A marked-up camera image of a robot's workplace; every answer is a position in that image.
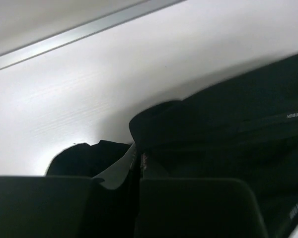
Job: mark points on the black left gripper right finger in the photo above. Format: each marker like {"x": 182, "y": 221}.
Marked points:
{"x": 195, "y": 207}

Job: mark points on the black shorts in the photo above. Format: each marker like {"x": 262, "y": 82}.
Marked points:
{"x": 244, "y": 128}

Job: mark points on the aluminium table edge rail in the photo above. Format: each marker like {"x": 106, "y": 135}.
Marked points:
{"x": 82, "y": 31}

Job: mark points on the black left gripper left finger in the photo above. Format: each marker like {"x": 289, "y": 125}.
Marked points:
{"x": 71, "y": 206}

